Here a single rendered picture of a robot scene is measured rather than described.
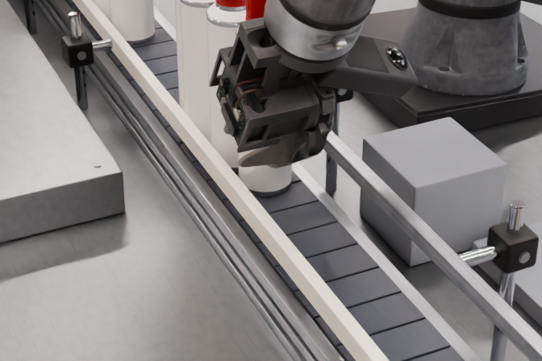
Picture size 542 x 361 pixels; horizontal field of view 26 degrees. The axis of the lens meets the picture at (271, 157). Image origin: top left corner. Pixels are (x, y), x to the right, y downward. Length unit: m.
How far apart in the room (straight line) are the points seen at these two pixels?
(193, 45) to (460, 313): 0.36
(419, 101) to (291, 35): 0.46
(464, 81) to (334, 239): 0.33
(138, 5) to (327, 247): 0.46
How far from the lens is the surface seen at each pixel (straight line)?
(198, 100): 1.16
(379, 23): 1.52
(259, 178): 1.10
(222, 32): 1.08
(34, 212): 1.16
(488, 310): 0.87
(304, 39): 0.86
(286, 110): 0.93
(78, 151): 1.20
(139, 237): 1.15
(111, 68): 1.36
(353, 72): 0.94
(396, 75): 0.98
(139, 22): 1.40
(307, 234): 1.06
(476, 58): 1.32
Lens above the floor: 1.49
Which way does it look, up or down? 31 degrees down
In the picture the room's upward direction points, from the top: straight up
